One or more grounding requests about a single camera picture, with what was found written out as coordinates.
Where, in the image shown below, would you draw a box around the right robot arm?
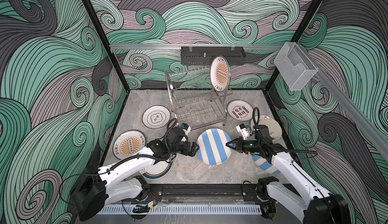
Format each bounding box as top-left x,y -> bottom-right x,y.
226,137 -> 351,224

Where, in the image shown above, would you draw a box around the green red rimmed plate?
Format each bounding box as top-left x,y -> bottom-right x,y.
139,161 -> 173,180

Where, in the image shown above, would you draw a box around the clear acrylic wall holder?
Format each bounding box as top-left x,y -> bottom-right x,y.
274,42 -> 318,91

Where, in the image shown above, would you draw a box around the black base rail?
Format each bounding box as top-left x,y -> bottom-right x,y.
147,183 -> 268,199

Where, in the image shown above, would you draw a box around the white plate red characters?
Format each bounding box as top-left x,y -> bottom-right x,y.
227,99 -> 253,122

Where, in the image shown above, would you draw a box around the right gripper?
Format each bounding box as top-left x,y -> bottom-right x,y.
226,137 -> 263,153

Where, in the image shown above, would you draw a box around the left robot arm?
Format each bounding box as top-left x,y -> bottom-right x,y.
70,139 -> 199,221

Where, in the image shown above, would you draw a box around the cream floral plate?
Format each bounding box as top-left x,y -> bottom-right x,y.
258,115 -> 283,141

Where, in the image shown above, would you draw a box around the white slotted cable duct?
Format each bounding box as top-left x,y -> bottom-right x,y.
98,204 -> 262,215

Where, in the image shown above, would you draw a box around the black wall shelf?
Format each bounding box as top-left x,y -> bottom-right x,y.
181,46 -> 247,66

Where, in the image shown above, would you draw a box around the white plate black outline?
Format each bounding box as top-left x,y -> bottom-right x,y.
142,105 -> 171,129

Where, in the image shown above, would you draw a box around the orange sunburst plate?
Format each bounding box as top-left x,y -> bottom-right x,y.
210,56 -> 230,92
112,130 -> 146,160

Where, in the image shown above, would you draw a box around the blue striped plate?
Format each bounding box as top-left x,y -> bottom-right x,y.
197,128 -> 232,165
252,154 -> 281,175

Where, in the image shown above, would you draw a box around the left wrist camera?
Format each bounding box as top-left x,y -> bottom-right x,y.
167,124 -> 191,145

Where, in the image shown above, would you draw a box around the steel wire dish rack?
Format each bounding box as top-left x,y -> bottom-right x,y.
164,66 -> 232,130

